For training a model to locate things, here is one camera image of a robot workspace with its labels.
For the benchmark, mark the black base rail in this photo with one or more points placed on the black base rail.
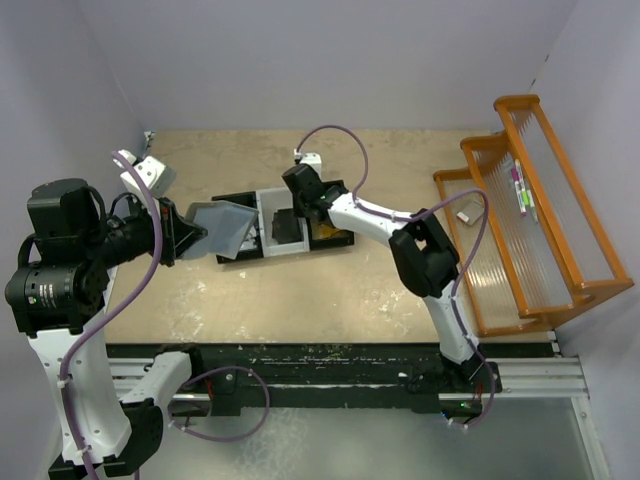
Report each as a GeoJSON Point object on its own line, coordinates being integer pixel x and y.
{"type": "Point", "coordinates": [409, 376]}

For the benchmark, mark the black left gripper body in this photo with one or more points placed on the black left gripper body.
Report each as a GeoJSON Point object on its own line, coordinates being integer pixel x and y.
{"type": "Point", "coordinates": [167, 249]}

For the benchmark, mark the gold cards stack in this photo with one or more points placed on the gold cards stack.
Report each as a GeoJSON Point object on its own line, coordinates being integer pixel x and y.
{"type": "Point", "coordinates": [322, 232]}

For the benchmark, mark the orange wooden rack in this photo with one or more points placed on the orange wooden rack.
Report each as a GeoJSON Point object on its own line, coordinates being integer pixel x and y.
{"type": "Point", "coordinates": [528, 277]}

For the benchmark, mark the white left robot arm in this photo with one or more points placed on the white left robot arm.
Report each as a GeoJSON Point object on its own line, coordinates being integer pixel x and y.
{"type": "Point", "coordinates": [57, 296]}

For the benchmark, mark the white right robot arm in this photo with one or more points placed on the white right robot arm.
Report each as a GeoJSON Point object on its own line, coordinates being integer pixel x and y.
{"type": "Point", "coordinates": [425, 258]}

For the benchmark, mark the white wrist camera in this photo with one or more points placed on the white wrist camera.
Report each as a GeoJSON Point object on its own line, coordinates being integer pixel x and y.
{"type": "Point", "coordinates": [157, 176]}
{"type": "Point", "coordinates": [310, 158]}

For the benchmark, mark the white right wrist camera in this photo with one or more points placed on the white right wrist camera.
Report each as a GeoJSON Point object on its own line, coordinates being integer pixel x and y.
{"type": "Point", "coordinates": [310, 158]}

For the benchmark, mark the pink marker pen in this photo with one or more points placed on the pink marker pen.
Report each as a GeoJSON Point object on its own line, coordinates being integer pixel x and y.
{"type": "Point", "coordinates": [517, 178]}

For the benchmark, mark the silver cards stack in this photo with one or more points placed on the silver cards stack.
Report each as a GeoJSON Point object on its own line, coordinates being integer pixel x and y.
{"type": "Point", "coordinates": [249, 242]}

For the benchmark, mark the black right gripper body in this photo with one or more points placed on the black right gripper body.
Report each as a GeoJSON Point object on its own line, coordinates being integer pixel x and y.
{"type": "Point", "coordinates": [300, 207]}

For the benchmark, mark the grey card holder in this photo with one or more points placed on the grey card holder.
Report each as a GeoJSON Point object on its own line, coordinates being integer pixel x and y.
{"type": "Point", "coordinates": [227, 224]}

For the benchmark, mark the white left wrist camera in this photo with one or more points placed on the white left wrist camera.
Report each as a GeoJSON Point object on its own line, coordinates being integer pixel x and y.
{"type": "Point", "coordinates": [157, 176]}

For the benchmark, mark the green marker pen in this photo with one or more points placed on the green marker pen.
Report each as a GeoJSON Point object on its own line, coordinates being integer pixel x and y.
{"type": "Point", "coordinates": [526, 204]}

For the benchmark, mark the black bin with gold cards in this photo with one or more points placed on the black bin with gold cards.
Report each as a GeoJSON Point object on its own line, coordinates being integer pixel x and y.
{"type": "Point", "coordinates": [333, 190]}

